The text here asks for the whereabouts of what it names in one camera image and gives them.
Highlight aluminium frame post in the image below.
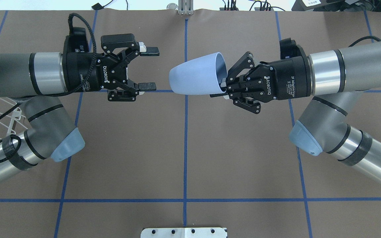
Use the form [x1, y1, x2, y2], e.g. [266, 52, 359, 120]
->
[177, 0, 194, 15]

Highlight light blue plastic cup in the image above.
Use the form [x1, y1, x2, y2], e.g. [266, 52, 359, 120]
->
[168, 52, 227, 95]

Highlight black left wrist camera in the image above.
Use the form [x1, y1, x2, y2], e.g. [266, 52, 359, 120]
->
[63, 27, 89, 55]

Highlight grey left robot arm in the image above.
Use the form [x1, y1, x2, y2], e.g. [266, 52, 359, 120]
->
[0, 27, 160, 183]

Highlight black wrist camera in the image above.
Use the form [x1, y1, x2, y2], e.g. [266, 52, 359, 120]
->
[279, 38, 307, 60]
[63, 27, 89, 55]

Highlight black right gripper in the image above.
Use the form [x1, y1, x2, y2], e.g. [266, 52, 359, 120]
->
[210, 52, 312, 114]

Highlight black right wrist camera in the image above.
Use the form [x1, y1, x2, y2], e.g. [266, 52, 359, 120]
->
[279, 38, 307, 60]

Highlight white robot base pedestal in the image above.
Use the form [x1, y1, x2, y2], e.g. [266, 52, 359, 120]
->
[140, 227, 228, 238]

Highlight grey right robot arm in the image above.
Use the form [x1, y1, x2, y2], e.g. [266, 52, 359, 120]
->
[210, 36, 381, 183]

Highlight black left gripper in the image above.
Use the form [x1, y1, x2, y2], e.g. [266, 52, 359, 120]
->
[62, 34, 160, 101]

